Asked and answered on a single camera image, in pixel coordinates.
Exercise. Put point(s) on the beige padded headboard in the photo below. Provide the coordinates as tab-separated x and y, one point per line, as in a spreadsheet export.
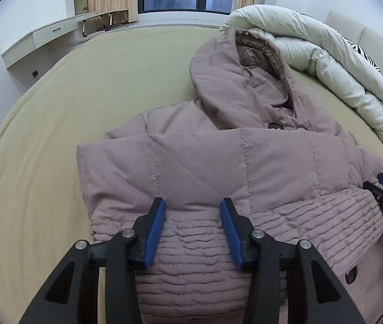
377	44

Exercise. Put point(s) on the bed with olive sheet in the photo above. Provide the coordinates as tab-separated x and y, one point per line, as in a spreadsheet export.
86	91

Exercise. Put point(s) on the mauve hooded puffer jacket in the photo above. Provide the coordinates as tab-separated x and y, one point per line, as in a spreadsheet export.
232	148

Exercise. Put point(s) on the zebra print pillow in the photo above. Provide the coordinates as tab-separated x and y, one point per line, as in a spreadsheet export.
363	55

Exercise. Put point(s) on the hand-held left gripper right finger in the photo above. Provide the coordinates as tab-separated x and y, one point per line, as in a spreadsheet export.
232	234

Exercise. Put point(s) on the white wall-mounted desk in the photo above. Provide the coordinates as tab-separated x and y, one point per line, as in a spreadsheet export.
43	37

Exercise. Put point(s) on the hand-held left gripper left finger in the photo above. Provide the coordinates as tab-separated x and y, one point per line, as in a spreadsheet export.
152	234

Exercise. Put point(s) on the metal frame chair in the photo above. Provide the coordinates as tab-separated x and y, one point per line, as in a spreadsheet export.
105	22

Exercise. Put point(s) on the black wall socket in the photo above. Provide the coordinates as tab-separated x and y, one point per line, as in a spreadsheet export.
36	73

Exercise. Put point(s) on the white folded duvet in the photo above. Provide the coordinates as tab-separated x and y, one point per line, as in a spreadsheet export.
326	64

